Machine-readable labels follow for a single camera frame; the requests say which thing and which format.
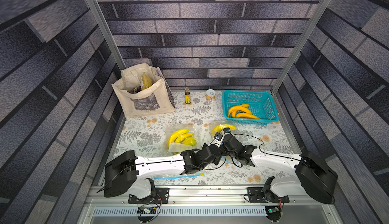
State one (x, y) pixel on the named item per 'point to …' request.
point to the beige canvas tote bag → (156, 99)
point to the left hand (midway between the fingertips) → (222, 148)
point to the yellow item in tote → (147, 81)
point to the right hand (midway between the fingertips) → (219, 144)
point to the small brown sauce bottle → (187, 96)
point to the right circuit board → (273, 210)
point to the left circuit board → (144, 210)
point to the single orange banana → (242, 107)
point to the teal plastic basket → (262, 103)
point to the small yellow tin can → (210, 95)
